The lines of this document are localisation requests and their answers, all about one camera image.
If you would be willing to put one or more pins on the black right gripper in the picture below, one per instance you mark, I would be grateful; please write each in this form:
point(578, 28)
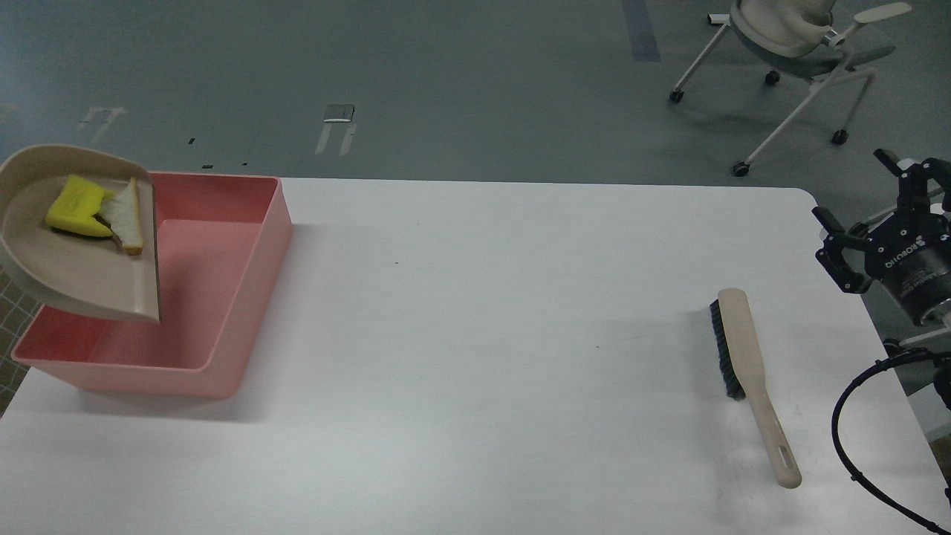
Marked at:
point(913, 266)

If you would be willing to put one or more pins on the beige hand brush black bristles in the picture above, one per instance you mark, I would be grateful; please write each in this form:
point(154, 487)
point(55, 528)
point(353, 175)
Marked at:
point(741, 364)

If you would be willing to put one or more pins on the beige plastic dustpan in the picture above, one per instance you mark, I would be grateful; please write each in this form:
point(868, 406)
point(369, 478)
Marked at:
point(80, 275)

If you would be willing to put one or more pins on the yellow sponge piece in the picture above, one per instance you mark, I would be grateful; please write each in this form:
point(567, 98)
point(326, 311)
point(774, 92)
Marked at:
point(76, 208)

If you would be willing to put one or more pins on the pink plastic bin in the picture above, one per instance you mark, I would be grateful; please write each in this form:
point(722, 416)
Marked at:
point(221, 244)

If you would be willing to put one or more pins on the white rolling chair background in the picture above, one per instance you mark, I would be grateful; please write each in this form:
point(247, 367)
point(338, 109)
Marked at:
point(812, 41)

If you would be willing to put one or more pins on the beige checked cloth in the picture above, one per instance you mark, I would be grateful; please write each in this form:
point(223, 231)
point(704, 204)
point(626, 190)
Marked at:
point(17, 312)

